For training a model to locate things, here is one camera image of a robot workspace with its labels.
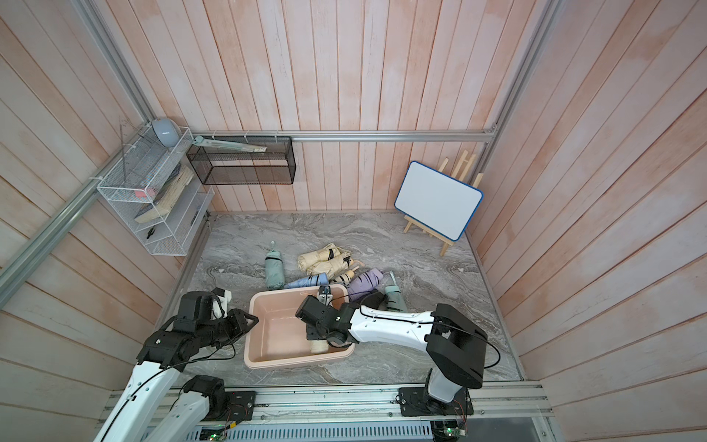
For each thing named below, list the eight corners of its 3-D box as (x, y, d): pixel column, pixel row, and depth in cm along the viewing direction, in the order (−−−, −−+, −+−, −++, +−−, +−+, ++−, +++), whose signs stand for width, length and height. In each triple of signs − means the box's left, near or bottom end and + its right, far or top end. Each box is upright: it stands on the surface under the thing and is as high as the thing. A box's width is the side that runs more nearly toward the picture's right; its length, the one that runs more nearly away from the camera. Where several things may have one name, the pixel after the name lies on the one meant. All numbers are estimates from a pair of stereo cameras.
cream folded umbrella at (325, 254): (301, 274, 102) (299, 266, 98) (297, 263, 105) (295, 255, 101) (340, 260, 106) (340, 252, 102) (335, 250, 109) (335, 242, 105)
